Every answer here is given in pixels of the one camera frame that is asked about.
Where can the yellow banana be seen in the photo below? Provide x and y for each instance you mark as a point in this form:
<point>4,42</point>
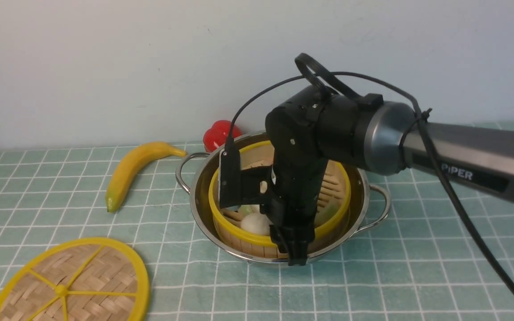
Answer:
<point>129,167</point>

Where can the bamboo steamer basket yellow rim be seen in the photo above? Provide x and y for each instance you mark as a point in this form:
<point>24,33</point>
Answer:
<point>334,197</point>

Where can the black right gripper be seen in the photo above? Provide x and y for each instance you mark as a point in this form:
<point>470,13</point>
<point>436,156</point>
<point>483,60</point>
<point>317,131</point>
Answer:
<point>296,175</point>

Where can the stainless steel pot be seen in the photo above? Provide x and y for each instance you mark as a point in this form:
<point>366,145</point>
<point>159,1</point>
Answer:
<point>370,204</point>

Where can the white round bun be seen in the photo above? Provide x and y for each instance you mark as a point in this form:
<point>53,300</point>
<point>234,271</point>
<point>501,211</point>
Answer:
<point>256,223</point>

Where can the green dumpling wedge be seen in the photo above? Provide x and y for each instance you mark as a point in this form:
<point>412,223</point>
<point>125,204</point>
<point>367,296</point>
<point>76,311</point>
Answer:
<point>328,214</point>

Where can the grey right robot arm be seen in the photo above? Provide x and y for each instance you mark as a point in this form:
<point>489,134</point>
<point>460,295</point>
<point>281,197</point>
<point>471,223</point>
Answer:
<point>374,135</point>

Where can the red bell pepper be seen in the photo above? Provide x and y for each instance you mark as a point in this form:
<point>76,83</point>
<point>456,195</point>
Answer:
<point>216,135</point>

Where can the light green dumpling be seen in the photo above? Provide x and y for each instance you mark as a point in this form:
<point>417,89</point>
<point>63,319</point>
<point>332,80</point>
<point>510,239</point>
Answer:
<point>248,209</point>

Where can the woven bamboo steamer lid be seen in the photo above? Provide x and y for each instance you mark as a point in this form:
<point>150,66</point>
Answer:
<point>89,279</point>

